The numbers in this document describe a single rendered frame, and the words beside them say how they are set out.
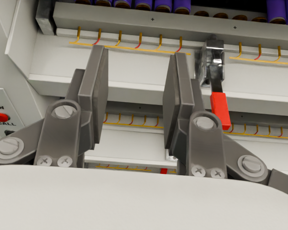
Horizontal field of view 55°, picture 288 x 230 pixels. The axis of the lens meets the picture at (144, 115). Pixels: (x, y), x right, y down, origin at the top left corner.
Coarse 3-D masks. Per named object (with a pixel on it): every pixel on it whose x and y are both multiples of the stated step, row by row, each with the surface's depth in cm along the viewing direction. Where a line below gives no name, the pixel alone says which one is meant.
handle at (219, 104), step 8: (216, 64) 26; (208, 72) 26; (216, 72) 26; (216, 80) 25; (216, 88) 25; (216, 96) 24; (224, 96) 24; (216, 104) 23; (224, 104) 23; (216, 112) 23; (224, 112) 23; (224, 120) 22; (224, 128) 23
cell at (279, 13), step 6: (270, 0) 30; (276, 0) 29; (282, 0) 29; (270, 6) 30; (276, 6) 29; (282, 6) 29; (270, 12) 29; (276, 12) 29; (282, 12) 29; (270, 18) 29; (276, 18) 29; (282, 18) 29
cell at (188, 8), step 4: (176, 0) 29; (180, 0) 28; (184, 0) 28; (188, 0) 29; (176, 4) 29; (180, 4) 28; (184, 4) 28; (188, 4) 28; (176, 8) 29; (180, 8) 29; (184, 8) 29; (188, 8) 28
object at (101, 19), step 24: (72, 24) 27; (96, 24) 27; (120, 24) 27; (144, 24) 27; (168, 24) 27; (192, 24) 27; (216, 24) 27; (240, 24) 28; (264, 24) 28; (240, 48) 28
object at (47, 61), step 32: (32, 0) 26; (64, 0) 30; (32, 32) 27; (32, 64) 27; (64, 64) 28; (128, 64) 28; (160, 64) 28; (192, 64) 29; (256, 64) 29; (64, 96) 31; (128, 96) 30; (160, 96) 29; (256, 96) 28
